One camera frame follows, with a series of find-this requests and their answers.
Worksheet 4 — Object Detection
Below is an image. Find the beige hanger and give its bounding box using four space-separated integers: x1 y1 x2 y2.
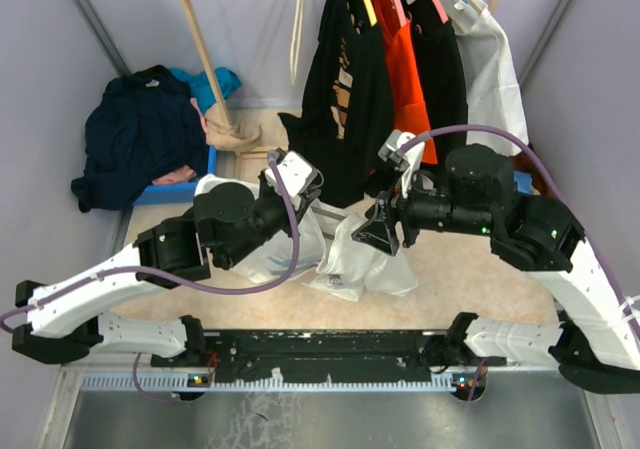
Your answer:
289 0 305 86

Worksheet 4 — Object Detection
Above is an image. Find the navy blue garment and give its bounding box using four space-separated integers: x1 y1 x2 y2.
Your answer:
71 65 209 213

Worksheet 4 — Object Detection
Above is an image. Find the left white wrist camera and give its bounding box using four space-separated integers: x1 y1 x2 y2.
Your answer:
259 148 319 198

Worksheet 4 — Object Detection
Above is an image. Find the blue plastic basket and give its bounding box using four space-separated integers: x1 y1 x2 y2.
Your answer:
131 146 217 206

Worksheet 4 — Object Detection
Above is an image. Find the white t shirt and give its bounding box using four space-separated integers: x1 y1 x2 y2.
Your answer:
195 174 419 302

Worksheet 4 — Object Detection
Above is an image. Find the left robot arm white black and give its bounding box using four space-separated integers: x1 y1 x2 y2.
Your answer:
11 167 323 367

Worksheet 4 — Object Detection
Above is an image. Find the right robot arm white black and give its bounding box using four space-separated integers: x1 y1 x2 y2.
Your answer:
352 144 639 395

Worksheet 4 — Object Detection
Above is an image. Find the white hanging shirt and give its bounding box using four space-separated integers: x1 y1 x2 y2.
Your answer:
440 0 529 144

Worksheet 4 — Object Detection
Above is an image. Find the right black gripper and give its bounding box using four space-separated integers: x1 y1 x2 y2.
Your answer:
351 167 493 255

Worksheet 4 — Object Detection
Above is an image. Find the brown garment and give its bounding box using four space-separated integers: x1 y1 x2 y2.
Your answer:
511 144 554 196

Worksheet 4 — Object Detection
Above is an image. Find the orange hanging shirt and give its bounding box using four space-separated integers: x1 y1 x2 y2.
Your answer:
371 0 431 135

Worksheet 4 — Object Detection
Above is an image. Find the wooden clothes rack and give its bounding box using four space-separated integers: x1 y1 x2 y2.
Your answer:
170 0 512 170

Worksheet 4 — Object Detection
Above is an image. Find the teal garment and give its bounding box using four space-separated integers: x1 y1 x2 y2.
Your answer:
170 67 242 113

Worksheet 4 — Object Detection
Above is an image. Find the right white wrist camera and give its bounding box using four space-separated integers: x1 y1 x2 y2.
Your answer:
378 129 426 197

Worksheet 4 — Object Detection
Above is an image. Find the beige garment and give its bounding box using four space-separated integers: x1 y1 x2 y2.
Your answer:
204 103 262 153

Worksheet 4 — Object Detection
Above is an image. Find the black printed hanging shirt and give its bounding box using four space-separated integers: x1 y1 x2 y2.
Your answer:
279 0 394 208

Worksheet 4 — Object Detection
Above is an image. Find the blue yellow printed garment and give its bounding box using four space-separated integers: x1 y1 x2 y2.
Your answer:
514 171 534 195

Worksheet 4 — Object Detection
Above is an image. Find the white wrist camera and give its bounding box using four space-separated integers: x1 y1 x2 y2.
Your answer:
378 129 426 197
259 148 319 198

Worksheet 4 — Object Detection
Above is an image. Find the pink garment in basket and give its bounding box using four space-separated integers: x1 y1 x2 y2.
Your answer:
152 165 197 185

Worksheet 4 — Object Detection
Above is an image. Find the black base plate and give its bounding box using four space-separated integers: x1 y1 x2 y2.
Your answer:
151 329 480 383

